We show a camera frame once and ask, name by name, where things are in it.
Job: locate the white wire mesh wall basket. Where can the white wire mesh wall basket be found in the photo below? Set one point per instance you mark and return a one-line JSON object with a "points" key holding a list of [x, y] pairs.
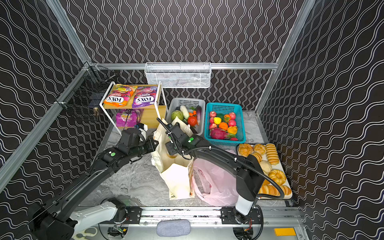
{"points": [[179, 74]]}

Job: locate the white handled scissors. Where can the white handled scissors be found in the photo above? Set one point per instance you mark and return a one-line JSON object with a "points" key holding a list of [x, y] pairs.
{"points": [[86, 234]]}

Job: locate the grey white plastic basket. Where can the grey white plastic basket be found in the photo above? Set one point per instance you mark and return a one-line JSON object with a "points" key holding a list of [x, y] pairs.
{"points": [[190, 111]]}

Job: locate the magenta Lot 100 candy bag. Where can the magenta Lot 100 candy bag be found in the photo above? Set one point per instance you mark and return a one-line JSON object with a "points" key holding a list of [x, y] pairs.
{"points": [[128, 118]]}

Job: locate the pink plastic bag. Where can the pink plastic bag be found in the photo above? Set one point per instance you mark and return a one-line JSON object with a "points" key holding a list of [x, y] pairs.
{"points": [[214, 185]]}

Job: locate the purple Fox's candy bag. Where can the purple Fox's candy bag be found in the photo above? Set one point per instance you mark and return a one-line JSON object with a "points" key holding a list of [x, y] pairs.
{"points": [[144, 97]]}

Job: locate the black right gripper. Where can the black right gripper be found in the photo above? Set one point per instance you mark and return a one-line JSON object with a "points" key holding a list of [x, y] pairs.
{"points": [[171, 130]]}

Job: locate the yellow lemon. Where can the yellow lemon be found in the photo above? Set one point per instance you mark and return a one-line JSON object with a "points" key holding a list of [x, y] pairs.
{"points": [[217, 120]]}

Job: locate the grey foam pad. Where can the grey foam pad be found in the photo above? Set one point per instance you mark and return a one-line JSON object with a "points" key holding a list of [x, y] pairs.
{"points": [[173, 228]]}

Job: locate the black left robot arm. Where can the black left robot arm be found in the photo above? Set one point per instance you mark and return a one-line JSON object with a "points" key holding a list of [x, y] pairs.
{"points": [[58, 219]]}

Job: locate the pink dragon fruit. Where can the pink dragon fruit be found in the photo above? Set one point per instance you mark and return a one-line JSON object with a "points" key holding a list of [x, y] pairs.
{"points": [[220, 134]]}

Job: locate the tray of breads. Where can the tray of breads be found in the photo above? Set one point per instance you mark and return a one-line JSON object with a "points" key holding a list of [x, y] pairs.
{"points": [[269, 161]]}

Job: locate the orange mandarin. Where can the orange mandarin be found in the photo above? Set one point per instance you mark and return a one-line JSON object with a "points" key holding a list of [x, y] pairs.
{"points": [[223, 126]]}

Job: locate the white radish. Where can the white radish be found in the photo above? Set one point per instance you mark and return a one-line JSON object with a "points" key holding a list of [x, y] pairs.
{"points": [[185, 112]]}

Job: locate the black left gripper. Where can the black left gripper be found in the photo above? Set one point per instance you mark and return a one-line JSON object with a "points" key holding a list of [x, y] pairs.
{"points": [[151, 144]]}

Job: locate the green cabbage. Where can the green cabbage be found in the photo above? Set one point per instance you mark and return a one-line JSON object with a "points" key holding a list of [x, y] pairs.
{"points": [[177, 114]]}

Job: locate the cream canvas tote bag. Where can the cream canvas tote bag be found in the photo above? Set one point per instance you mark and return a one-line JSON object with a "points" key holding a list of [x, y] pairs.
{"points": [[175, 170]]}

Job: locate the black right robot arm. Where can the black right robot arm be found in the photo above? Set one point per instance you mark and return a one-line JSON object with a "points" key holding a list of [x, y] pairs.
{"points": [[249, 176]]}

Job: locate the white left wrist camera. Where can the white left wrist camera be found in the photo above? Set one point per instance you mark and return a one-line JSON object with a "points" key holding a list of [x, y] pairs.
{"points": [[142, 128]]}

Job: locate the aluminium linear rail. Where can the aluminium linear rail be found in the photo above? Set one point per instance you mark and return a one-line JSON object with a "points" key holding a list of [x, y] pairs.
{"points": [[213, 216]]}

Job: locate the teal plastic basket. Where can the teal plastic basket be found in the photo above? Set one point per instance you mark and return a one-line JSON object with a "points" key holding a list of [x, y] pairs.
{"points": [[232, 114]]}

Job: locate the purple eggplant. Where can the purple eggplant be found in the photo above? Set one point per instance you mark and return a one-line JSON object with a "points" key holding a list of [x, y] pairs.
{"points": [[198, 114]]}

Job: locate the orange Fox's candy bag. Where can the orange Fox's candy bag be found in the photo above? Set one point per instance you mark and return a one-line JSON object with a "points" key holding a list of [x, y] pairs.
{"points": [[120, 95]]}

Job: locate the red tomato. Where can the red tomato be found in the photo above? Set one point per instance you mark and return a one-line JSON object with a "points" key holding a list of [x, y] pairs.
{"points": [[192, 121]]}

